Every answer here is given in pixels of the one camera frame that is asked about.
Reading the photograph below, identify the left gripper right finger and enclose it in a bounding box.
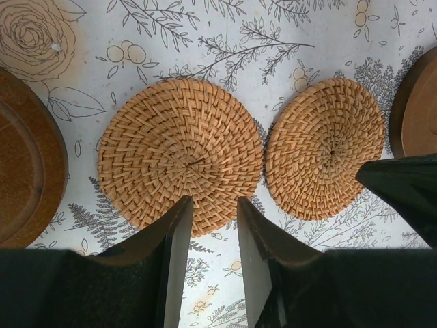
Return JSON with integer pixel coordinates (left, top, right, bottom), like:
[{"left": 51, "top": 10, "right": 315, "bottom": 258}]
[{"left": 237, "top": 197, "right": 436, "bottom": 327}]

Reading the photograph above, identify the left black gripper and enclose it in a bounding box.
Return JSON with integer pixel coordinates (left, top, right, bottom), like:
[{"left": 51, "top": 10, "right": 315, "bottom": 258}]
[{"left": 356, "top": 154, "right": 436, "bottom": 248}]

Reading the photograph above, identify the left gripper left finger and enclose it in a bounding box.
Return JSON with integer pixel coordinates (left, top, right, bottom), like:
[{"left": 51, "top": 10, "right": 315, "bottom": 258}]
[{"left": 1, "top": 196, "right": 193, "bottom": 327}]

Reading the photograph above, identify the brown wooden coaster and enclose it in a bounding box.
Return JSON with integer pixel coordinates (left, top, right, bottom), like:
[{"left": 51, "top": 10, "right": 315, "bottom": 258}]
[{"left": 389, "top": 47, "right": 436, "bottom": 158}]

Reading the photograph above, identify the woven rattan coaster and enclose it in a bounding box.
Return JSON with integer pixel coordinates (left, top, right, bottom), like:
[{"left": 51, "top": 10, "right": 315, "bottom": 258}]
[
  {"left": 97, "top": 79, "right": 263, "bottom": 237},
  {"left": 266, "top": 78, "right": 385, "bottom": 221}
]

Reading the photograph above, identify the dark wooden coaster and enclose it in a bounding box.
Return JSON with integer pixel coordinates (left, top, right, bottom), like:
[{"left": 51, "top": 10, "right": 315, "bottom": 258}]
[{"left": 1, "top": 69, "right": 68, "bottom": 249}]

